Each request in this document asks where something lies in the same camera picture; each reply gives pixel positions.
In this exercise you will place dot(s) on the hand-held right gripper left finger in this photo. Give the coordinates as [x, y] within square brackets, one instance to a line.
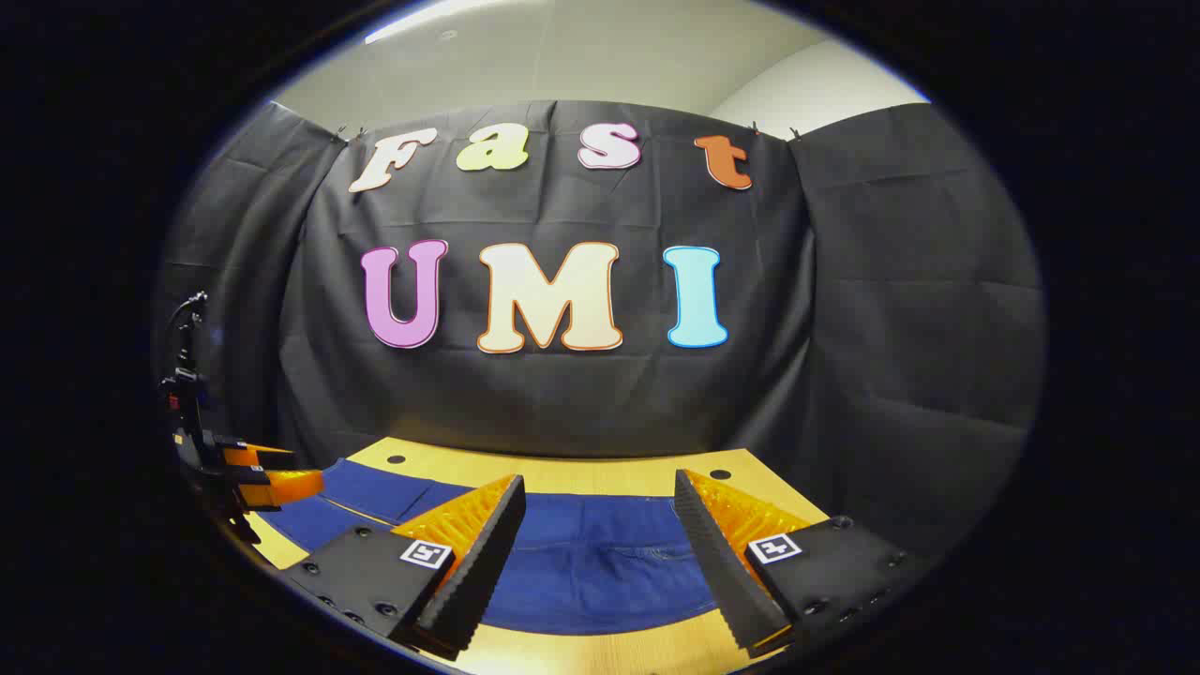
[483, 572]

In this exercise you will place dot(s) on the black backdrop cloth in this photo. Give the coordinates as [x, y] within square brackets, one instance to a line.
[844, 328]

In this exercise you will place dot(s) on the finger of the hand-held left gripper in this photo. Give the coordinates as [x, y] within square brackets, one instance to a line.
[262, 457]
[291, 487]

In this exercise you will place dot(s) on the blue denim jeans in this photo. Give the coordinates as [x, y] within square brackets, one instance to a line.
[600, 572]

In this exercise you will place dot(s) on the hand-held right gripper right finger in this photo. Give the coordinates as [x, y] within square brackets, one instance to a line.
[727, 572]

